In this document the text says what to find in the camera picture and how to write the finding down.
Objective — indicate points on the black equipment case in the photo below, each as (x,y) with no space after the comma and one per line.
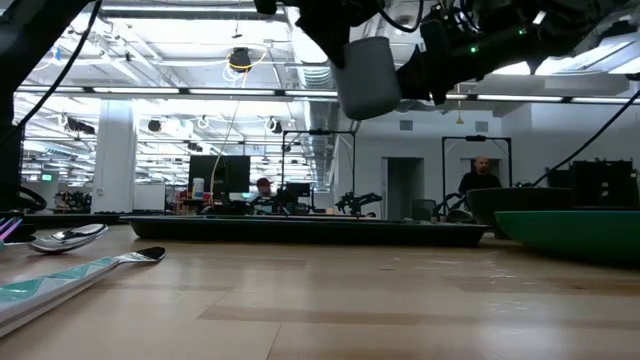
(605,182)

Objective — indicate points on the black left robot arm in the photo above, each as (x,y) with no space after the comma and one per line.
(12,60)

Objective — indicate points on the person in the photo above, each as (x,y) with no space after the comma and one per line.
(263,187)
(479,180)

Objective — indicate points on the black overhead camera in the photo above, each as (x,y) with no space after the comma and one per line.
(240,57)

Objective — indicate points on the black monitor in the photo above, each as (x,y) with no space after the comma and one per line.
(222,175)

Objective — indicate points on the black aluminium table frame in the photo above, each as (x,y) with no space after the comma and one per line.
(75,219)

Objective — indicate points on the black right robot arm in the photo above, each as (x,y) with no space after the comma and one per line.
(590,15)

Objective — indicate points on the black cloth napkin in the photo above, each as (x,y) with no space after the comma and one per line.
(27,235)

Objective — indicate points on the grey mug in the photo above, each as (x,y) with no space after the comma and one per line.
(367,80)

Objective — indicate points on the black background station frame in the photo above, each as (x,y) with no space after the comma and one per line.
(475,138)
(320,132)

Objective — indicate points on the overhead beam with light strips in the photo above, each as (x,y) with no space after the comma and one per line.
(225,91)

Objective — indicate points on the iridescent fork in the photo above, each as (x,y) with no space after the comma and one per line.
(10,227)

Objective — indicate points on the white pillar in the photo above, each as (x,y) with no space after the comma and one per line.
(114,155)

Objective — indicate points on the green plate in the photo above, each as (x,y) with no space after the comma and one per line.
(575,235)

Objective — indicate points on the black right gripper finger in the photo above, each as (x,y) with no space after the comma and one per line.
(332,25)
(430,70)

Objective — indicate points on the dark bowl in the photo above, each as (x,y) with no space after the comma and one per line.
(515,200)

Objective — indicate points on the black background robot arm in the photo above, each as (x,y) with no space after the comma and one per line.
(357,201)

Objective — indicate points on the black serving tray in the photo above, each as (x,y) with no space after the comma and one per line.
(300,232)

